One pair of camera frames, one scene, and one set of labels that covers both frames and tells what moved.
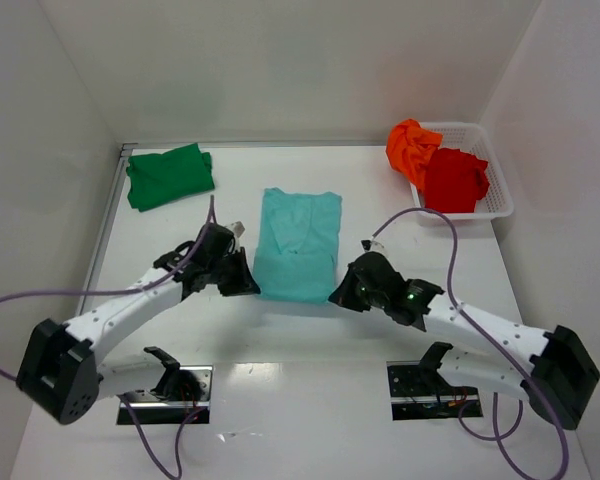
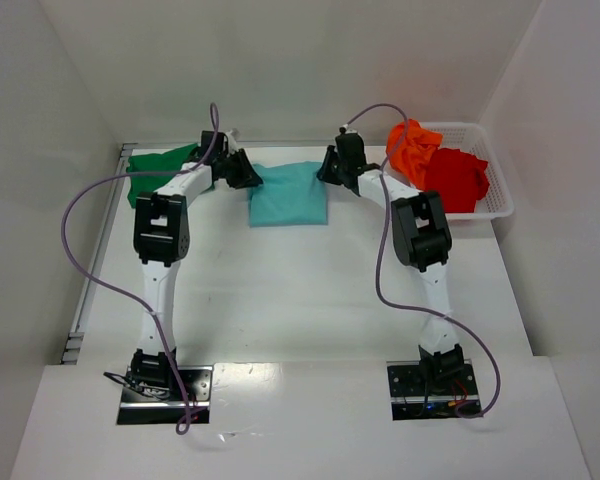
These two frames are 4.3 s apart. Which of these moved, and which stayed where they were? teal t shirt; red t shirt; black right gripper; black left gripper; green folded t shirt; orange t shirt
Moved: teal t shirt; black right gripper; black left gripper
Stayed: green folded t shirt; red t shirt; orange t shirt
